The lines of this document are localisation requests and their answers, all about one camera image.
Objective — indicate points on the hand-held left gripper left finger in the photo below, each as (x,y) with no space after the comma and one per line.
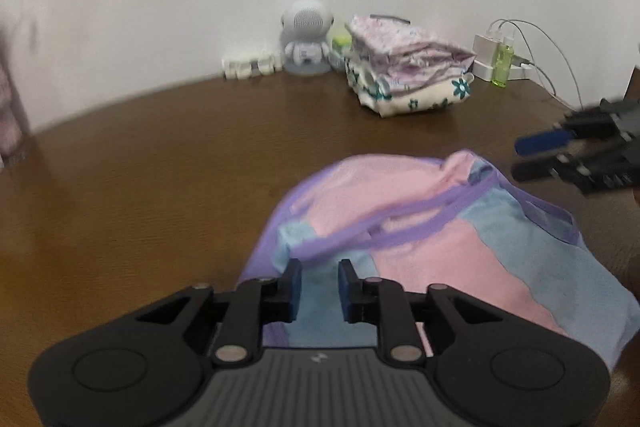
(294,289)

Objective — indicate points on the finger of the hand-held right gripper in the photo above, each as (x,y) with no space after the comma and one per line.
(537,169)
(545,141)

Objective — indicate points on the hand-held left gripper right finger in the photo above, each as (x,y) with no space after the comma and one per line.
(346,292)

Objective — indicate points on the pink blue tank top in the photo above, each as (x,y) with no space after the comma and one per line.
(415,217)

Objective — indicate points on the grey plug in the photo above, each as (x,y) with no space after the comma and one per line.
(523,63)

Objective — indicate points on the green liquid bottle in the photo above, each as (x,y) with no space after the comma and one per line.
(501,67)

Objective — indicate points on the white charger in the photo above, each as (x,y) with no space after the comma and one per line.
(484,48)

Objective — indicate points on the folded cream flower-print cloth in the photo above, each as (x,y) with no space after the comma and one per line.
(425,99)

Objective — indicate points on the folded purple floral cloth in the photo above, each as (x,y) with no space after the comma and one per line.
(410,52)

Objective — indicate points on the small green container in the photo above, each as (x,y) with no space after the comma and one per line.
(341,43)

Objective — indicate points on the white robot-shaped speaker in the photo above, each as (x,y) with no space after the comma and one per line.
(306,24)

